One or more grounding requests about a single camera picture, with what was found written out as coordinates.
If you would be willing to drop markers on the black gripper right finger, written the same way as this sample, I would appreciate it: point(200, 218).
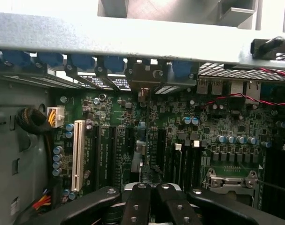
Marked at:
point(177, 208)

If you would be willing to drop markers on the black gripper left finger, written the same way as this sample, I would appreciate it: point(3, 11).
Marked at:
point(135, 206)

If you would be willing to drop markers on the long black expansion slot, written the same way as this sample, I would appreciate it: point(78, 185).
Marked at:
point(96, 154)
point(113, 154)
point(162, 152)

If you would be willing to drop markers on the metal CPU socket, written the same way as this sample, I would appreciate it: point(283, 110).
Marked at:
point(229, 182)

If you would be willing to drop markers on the short black expansion slot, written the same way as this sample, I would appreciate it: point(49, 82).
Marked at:
point(130, 140)

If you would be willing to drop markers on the white expansion slot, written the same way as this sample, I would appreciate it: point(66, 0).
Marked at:
point(78, 154)

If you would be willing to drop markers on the green motherboard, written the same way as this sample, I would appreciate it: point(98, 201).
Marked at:
point(170, 112)

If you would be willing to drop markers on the thin socket locking lever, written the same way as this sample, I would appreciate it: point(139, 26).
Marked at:
point(273, 184)

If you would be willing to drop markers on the white power connector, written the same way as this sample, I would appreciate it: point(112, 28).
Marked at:
point(55, 116)

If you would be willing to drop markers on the silver USB port block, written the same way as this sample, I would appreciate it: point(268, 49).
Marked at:
point(209, 87)

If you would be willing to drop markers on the silver network port block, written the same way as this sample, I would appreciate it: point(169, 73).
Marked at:
point(246, 91)

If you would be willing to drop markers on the blue card retention clip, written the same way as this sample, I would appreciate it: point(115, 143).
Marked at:
point(15, 59)
point(82, 63)
point(115, 65)
point(49, 61)
point(181, 69)

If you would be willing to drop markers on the grey power supply unit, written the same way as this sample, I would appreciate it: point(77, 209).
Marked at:
point(6, 152)

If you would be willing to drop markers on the open black PC case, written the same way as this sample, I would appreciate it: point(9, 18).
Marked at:
point(86, 35)

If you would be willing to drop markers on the black case lock tab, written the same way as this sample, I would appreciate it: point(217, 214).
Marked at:
point(266, 47)

